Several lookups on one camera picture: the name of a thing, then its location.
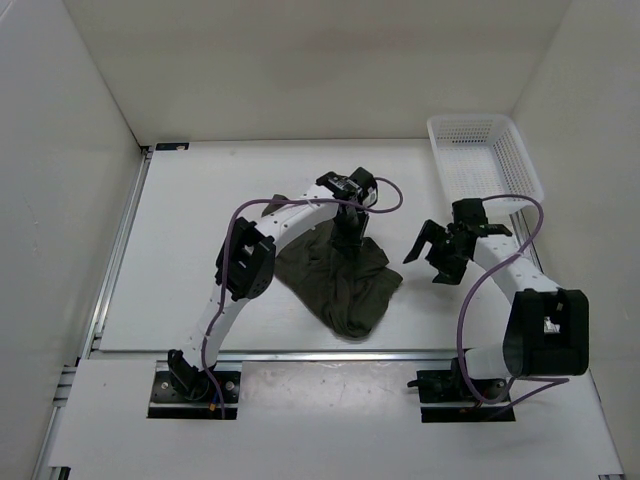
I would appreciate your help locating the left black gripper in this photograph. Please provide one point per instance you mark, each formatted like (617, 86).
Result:
(354, 240)

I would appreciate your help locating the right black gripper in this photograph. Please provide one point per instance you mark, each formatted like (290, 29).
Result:
(449, 273)

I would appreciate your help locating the olive green shorts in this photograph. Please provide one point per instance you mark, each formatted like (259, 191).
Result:
(349, 296)

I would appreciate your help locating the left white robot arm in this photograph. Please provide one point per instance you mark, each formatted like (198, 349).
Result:
(256, 234)

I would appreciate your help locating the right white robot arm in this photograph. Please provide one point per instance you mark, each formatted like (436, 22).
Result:
(547, 331)

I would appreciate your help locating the white plastic basket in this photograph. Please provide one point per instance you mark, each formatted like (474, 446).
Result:
(484, 156)

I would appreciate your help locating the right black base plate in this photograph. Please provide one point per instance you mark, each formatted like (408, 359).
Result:
(445, 399)

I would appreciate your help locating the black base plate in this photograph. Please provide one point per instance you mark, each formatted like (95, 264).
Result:
(445, 399)
(169, 400)

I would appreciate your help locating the black corner bracket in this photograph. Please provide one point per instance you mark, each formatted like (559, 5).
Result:
(172, 146)

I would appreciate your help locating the aluminium left rail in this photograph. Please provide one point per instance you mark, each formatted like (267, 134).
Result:
(107, 288)

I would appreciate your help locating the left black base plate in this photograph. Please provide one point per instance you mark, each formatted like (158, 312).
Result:
(169, 400)

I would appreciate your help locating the aluminium front rail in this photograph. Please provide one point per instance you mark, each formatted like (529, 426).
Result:
(236, 356)

